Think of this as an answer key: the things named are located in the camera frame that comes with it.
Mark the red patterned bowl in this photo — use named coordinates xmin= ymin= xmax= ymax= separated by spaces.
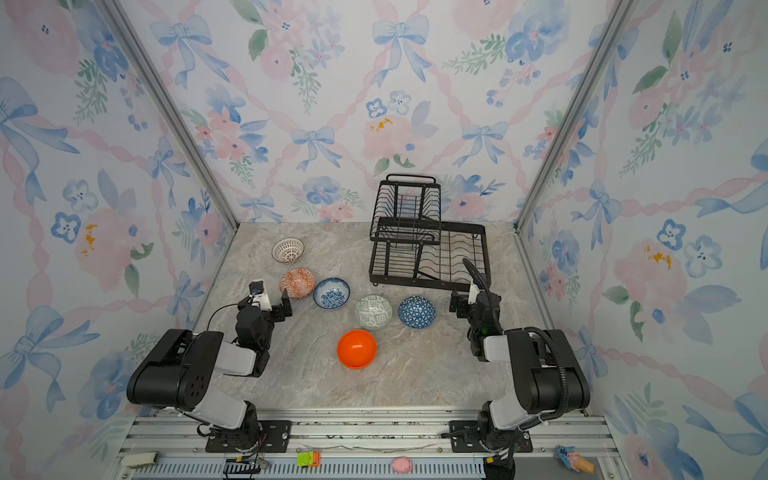
xmin=279 ymin=268 xmax=316 ymax=300

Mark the blue floral bowl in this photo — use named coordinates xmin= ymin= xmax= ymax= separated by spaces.
xmin=313 ymin=277 xmax=351 ymax=310

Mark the black wire dish rack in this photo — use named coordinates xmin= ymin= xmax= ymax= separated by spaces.
xmin=369 ymin=174 xmax=492 ymax=292

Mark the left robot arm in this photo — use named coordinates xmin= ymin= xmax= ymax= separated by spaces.
xmin=126 ymin=293 xmax=292 ymax=455

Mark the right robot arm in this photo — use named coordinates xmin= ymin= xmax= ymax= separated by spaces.
xmin=442 ymin=290 xmax=591 ymax=453

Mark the dark blue patterned bowl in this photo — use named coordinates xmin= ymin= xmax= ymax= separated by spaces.
xmin=398 ymin=295 xmax=437 ymax=330

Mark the white lattice bowl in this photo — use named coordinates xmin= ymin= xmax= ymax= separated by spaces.
xmin=271 ymin=237 xmax=305 ymax=264

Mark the green patterned bowl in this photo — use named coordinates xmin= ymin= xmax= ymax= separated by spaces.
xmin=355 ymin=294 xmax=393 ymax=331

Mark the orange plastic bowl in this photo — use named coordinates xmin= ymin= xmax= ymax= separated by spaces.
xmin=336 ymin=330 xmax=378 ymax=370

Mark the green orange small toy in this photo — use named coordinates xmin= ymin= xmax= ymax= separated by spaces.
xmin=297 ymin=451 xmax=321 ymax=468

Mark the pink round toy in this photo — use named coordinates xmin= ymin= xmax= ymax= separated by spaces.
xmin=391 ymin=457 xmax=413 ymax=474

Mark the ice cream cone toy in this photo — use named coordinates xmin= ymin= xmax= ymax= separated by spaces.
xmin=555 ymin=446 xmax=595 ymax=474

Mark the beige small block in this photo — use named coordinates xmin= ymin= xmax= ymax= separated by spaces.
xmin=121 ymin=452 xmax=158 ymax=469

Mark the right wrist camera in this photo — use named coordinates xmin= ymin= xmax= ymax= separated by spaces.
xmin=468 ymin=283 xmax=480 ymax=305

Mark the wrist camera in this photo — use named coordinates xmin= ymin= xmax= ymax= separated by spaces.
xmin=468 ymin=283 xmax=480 ymax=305
xmin=248 ymin=280 xmax=272 ymax=311

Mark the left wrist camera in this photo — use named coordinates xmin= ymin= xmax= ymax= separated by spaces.
xmin=248 ymin=280 xmax=272 ymax=311

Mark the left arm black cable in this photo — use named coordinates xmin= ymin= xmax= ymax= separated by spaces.
xmin=205 ymin=301 xmax=241 ymax=332

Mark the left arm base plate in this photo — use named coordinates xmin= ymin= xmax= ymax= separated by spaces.
xmin=205 ymin=420 xmax=293 ymax=454

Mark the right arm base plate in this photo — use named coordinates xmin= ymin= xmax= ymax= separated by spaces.
xmin=441 ymin=420 xmax=533 ymax=455

